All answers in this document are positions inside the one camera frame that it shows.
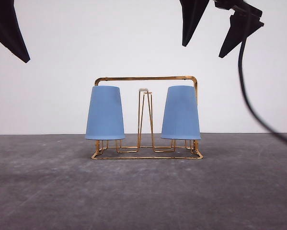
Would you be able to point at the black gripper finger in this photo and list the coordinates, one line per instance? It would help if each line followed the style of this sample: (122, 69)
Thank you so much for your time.
(11, 35)

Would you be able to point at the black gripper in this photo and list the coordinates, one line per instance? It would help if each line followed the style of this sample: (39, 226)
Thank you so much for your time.
(245, 20)

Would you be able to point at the blue cup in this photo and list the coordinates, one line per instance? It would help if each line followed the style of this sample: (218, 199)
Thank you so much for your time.
(180, 115)
(105, 118)

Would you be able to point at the gold wire cup rack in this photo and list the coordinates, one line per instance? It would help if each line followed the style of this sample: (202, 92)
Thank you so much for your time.
(147, 155)

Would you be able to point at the black cable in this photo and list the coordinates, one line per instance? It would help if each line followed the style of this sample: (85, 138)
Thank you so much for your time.
(259, 123)

